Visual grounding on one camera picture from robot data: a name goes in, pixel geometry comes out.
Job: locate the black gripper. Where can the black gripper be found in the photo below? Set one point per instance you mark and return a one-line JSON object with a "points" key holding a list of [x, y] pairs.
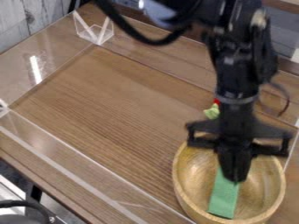
{"points": [[238, 132]]}

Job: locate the green rectangular block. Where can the green rectangular block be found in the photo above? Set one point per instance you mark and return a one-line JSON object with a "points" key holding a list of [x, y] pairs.
{"points": [[224, 195]]}

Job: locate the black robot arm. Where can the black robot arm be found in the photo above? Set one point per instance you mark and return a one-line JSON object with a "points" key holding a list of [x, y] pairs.
{"points": [[239, 43]]}

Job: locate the brown wooden bowl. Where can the brown wooden bowl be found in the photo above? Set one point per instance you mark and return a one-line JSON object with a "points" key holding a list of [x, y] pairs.
{"points": [[260, 192]]}

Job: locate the red plush strawberry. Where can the red plush strawberry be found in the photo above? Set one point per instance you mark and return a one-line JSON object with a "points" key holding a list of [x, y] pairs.
{"points": [[212, 112]]}

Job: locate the clear acrylic front panel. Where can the clear acrylic front panel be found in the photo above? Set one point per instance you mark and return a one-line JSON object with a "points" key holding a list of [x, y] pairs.
{"points": [[89, 189]]}

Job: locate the black table leg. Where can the black table leg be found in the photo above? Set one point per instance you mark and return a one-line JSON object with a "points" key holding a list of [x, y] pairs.
{"points": [[36, 193]]}

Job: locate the clear acrylic corner bracket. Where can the clear acrylic corner bracket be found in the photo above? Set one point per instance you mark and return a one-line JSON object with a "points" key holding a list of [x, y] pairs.
{"points": [[96, 34]]}

